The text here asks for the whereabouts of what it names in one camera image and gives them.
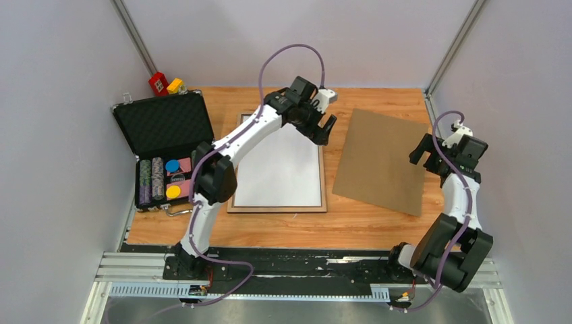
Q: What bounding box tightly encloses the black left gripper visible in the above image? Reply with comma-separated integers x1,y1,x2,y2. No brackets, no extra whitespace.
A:
293,100,337,146

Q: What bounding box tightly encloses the sunflower photo print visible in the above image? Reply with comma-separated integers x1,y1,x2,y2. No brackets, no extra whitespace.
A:
233,115,324,208

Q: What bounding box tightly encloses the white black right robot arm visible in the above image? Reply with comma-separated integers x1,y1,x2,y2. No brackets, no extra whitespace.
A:
385,134,494,292

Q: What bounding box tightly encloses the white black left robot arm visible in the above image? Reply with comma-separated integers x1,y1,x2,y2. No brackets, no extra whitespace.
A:
175,76,338,279

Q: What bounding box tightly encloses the brown cardboard backing board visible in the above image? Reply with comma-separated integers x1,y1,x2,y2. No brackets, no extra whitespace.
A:
333,109,429,217

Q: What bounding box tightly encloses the pink card deck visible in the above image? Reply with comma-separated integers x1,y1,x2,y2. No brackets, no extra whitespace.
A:
166,157,192,198

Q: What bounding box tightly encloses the blue round chip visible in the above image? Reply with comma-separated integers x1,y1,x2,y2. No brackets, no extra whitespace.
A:
165,159,180,173

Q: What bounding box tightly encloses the yellow toy block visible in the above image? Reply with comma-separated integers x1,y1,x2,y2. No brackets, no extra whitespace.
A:
167,78,188,95

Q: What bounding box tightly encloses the black poker chip case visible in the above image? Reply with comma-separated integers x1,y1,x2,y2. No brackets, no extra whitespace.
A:
111,90,215,212

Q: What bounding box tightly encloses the yellow round chip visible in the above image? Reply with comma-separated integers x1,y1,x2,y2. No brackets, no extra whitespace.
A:
165,184,183,200

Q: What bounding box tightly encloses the grey pink chip stack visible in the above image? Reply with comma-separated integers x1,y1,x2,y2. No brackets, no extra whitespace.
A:
151,157,165,200

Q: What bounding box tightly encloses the red toy house block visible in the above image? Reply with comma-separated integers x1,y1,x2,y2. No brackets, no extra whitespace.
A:
148,72,169,97

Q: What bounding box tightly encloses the green purple chip stack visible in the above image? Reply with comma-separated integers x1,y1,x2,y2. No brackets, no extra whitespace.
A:
138,159,152,206

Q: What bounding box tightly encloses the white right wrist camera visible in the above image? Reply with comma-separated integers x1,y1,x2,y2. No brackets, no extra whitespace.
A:
441,119,474,149

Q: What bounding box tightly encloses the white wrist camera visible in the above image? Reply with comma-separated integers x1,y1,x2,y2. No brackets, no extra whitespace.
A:
314,88,338,111
441,119,474,149

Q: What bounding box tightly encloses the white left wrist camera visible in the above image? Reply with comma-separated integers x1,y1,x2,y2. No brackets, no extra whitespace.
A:
314,88,338,111

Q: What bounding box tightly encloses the wooden picture frame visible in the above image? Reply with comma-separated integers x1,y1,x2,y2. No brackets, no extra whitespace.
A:
226,111,328,214

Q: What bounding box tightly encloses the aluminium rail frame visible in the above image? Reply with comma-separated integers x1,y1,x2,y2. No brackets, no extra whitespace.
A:
80,89,515,324

